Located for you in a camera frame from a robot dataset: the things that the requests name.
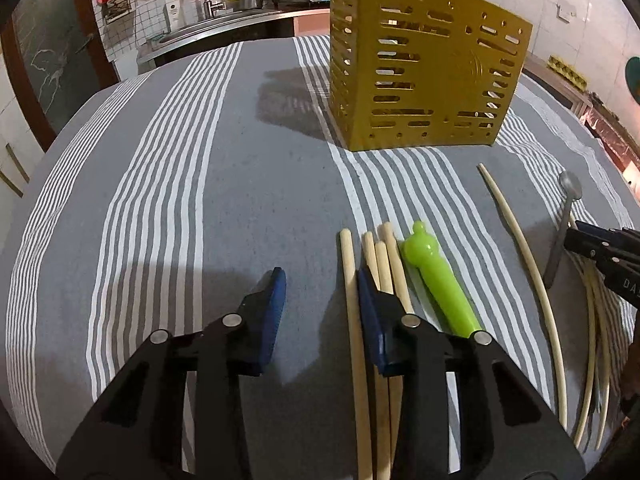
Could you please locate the white wall socket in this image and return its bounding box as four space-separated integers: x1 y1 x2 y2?
556 0 577 24

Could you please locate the grey metal spoon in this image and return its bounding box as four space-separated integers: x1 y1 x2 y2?
542 170 582 289

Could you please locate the green bear-handle utensil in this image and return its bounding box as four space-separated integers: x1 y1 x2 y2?
401 220 483 338

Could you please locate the white soap bottle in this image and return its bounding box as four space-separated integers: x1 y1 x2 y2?
165 0 184 32

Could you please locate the dark glass wooden door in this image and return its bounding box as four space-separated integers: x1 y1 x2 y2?
1 0 118 151

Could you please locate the steel kitchen sink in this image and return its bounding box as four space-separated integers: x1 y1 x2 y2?
137 8 330 66

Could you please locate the yellow egg tray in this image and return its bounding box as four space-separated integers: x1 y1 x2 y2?
547 55 588 93

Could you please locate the long pale curved chopstick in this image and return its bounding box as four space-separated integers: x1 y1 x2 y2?
477 164 568 430

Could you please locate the wooden chopstick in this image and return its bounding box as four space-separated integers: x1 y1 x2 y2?
381 221 414 443
362 231 380 287
375 242 394 479
338 229 374 479

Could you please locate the yellow perforated utensil caddy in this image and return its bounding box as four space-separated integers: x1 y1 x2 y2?
330 0 533 151

